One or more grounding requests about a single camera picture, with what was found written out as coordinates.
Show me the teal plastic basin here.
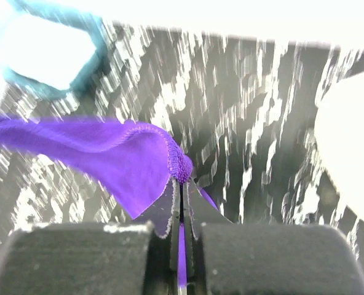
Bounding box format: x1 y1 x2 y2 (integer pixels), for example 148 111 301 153
0 1 108 100

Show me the light blue towel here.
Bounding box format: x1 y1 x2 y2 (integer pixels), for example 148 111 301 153
0 13 96 90

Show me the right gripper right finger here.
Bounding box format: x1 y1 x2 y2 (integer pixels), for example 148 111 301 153
182 181 364 294

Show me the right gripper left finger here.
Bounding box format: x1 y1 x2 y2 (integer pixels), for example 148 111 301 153
0 179 180 294

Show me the purple towel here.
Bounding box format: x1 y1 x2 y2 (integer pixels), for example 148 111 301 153
0 118 221 289

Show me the white plastic basket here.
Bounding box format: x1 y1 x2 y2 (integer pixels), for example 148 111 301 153
314 72 364 221

